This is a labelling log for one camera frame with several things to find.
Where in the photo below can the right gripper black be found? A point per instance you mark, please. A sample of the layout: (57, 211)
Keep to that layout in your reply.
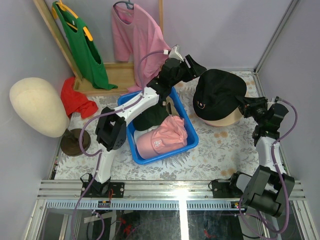
(251, 103)

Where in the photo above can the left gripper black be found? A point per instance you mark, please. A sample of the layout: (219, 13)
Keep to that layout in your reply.
(188, 66)

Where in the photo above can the beige bucket hat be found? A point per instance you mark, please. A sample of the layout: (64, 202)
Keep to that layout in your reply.
(230, 119)

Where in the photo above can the black hat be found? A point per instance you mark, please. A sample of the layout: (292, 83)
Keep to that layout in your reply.
(215, 94)

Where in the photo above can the blue plastic bin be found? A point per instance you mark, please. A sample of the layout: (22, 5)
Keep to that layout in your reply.
(192, 137)

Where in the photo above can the pink t-shirt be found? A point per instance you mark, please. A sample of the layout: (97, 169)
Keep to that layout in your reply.
(135, 34)

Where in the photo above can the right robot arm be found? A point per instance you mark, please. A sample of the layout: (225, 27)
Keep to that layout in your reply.
(269, 188)

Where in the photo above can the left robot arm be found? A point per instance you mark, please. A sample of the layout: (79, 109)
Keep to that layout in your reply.
(111, 130)

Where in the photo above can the floral table mat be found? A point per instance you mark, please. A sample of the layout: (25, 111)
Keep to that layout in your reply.
(221, 151)

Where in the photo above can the dark green cap in bin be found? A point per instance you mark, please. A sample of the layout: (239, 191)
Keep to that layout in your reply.
(153, 116)

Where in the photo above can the pink cloth in bin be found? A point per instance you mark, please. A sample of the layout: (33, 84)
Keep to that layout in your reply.
(174, 132)

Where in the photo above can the pink baseball cap in bin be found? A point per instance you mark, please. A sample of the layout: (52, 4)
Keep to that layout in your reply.
(151, 144)

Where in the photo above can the wooden clothes rack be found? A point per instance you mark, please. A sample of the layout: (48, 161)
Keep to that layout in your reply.
(119, 73)

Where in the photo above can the green tank top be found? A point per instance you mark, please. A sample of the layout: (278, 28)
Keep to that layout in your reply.
(84, 52)

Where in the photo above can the red cloth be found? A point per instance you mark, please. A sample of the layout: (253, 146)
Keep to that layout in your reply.
(76, 102)

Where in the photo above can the yellow hanger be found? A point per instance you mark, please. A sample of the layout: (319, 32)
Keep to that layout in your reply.
(72, 24)

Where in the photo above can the dark mannequin base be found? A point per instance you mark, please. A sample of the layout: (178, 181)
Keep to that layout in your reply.
(69, 143)

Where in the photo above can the cream foam mannequin head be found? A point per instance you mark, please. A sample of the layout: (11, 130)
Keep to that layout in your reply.
(38, 103)

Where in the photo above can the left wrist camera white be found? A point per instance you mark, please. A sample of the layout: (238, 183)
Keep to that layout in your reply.
(174, 53)

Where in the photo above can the aluminium rail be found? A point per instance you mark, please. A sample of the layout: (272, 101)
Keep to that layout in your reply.
(136, 195)

